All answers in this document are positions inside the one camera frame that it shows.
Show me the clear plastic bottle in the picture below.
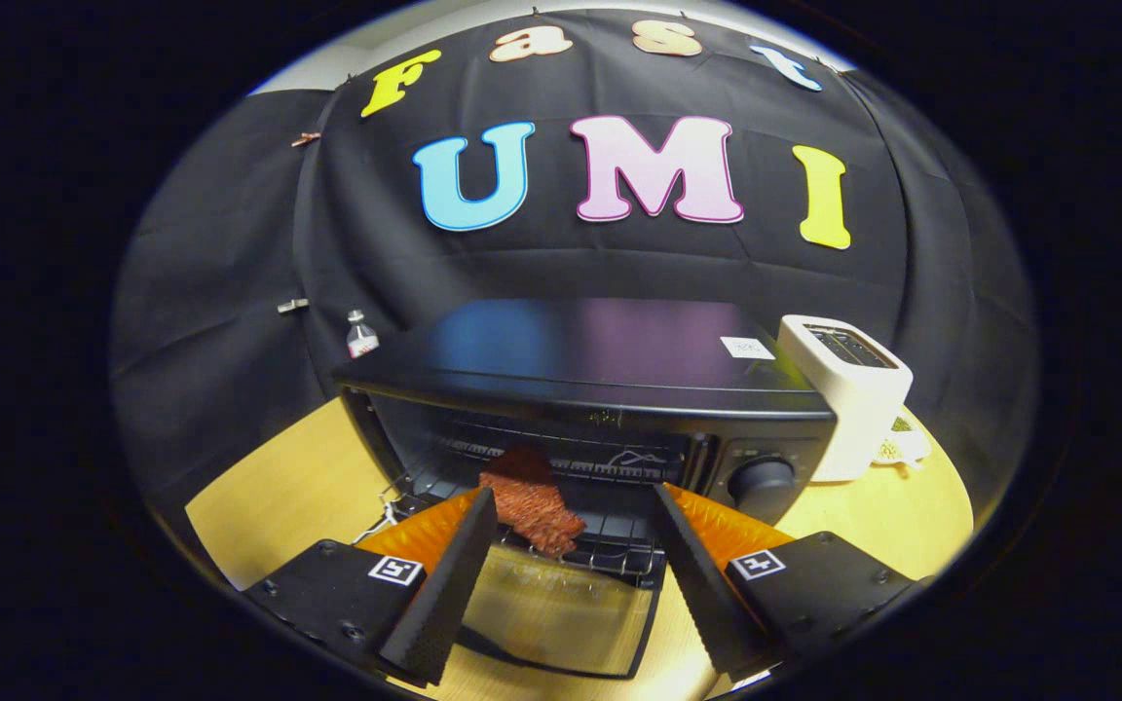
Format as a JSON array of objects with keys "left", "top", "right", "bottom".
[{"left": 346, "top": 310, "right": 380, "bottom": 359}]

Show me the black toaster oven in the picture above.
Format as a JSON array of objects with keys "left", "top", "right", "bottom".
[{"left": 332, "top": 297, "right": 837, "bottom": 680}]

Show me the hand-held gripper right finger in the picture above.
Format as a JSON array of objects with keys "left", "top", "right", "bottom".
[{"left": 655, "top": 484, "right": 917, "bottom": 683}]

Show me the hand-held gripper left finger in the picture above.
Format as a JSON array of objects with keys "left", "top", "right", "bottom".
[{"left": 244, "top": 487, "right": 499, "bottom": 687}]

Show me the small patterned dish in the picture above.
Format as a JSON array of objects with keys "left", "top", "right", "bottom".
[{"left": 875, "top": 417, "right": 932, "bottom": 468}]

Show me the brown meat slice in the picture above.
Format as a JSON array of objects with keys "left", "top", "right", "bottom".
[{"left": 479, "top": 446, "right": 587, "bottom": 558}]

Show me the white bread toaster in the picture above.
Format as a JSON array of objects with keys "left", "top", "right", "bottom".
[{"left": 777, "top": 314, "right": 914, "bottom": 484}]

